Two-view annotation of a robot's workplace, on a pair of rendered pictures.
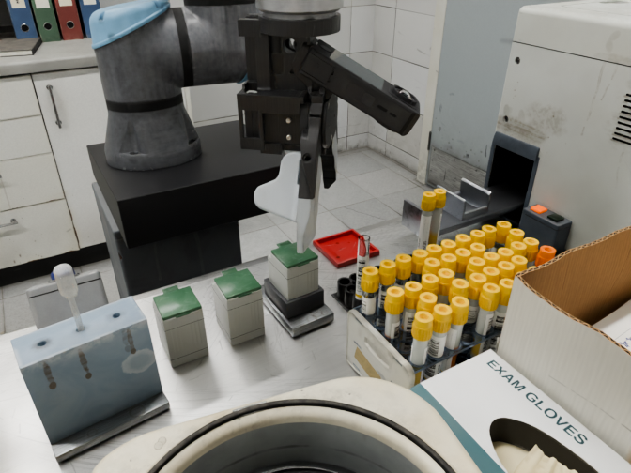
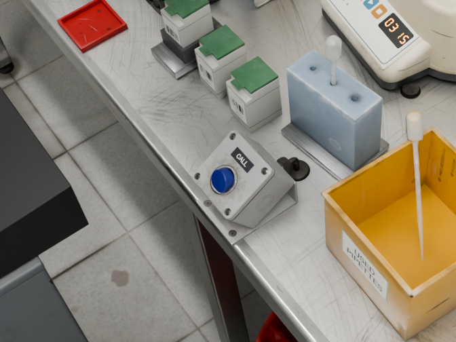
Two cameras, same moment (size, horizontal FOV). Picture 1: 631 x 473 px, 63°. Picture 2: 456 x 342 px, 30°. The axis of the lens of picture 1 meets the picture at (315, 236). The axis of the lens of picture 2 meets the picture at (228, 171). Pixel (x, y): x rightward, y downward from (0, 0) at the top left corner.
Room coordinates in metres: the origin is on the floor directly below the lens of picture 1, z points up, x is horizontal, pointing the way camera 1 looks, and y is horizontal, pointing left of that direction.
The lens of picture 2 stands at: (0.41, 0.77, 1.64)
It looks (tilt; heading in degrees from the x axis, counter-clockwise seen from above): 54 degrees down; 274
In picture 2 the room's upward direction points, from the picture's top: 11 degrees counter-clockwise
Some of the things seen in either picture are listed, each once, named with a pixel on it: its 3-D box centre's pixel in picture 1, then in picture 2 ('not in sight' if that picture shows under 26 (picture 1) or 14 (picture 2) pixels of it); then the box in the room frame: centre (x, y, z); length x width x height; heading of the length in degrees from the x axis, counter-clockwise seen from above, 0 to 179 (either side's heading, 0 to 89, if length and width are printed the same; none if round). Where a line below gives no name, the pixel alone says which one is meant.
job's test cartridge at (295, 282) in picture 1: (293, 277); (188, 24); (0.48, 0.03, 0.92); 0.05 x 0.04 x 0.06; 32
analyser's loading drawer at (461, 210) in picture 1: (472, 201); not in sight; (0.66, -0.23, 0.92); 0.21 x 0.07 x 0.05; 119
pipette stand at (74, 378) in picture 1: (93, 372); (334, 113); (0.33, 0.20, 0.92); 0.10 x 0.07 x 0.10; 126
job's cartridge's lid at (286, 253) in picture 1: (292, 252); (184, 3); (0.48, 0.03, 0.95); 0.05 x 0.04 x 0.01; 32
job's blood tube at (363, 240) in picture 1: (361, 276); not in sight; (0.47, -0.05, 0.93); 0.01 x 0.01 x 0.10
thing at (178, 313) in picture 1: (180, 324); (254, 94); (0.41, 0.14, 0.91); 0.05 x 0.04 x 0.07; 29
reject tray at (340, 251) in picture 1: (346, 247); (91, 24); (0.60, -0.04, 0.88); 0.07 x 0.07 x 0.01; 29
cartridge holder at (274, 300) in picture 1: (293, 297); (191, 39); (0.48, 0.03, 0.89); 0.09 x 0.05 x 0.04; 32
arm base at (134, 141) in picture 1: (149, 125); not in sight; (0.79, 0.27, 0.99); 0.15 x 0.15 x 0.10
